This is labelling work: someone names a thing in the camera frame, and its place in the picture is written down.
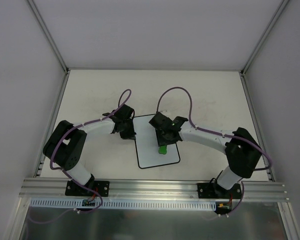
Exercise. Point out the left aluminium frame post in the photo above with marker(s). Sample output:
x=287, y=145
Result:
x=47, y=34

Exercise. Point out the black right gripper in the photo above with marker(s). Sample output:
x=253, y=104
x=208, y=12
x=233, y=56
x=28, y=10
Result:
x=165, y=139

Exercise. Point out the green whiteboard eraser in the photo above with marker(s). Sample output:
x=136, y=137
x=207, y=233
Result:
x=162, y=150

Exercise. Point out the white slotted cable duct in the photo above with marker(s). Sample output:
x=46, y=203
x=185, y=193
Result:
x=125, y=204

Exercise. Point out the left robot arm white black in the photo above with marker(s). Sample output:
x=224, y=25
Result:
x=65, y=145

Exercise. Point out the small black-framed whiteboard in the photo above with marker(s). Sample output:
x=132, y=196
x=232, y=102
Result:
x=147, y=149

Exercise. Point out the aluminium frame post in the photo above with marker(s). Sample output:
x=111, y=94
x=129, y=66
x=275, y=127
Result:
x=274, y=19
x=47, y=34

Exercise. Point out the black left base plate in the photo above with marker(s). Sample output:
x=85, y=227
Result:
x=74, y=190

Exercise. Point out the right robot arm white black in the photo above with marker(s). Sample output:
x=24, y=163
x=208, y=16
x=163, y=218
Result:
x=240, y=148

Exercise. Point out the right aluminium frame post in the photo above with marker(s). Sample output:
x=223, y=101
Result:
x=274, y=19

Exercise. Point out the aluminium mounting rail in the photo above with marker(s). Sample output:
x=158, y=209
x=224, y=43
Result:
x=166, y=190

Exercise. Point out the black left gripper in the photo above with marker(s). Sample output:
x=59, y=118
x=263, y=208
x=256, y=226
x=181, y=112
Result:
x=127, y=132

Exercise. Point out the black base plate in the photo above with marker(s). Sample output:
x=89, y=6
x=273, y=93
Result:
x=207, y=191
x=74, y=190

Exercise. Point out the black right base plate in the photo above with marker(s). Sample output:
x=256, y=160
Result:
x=207, y=191

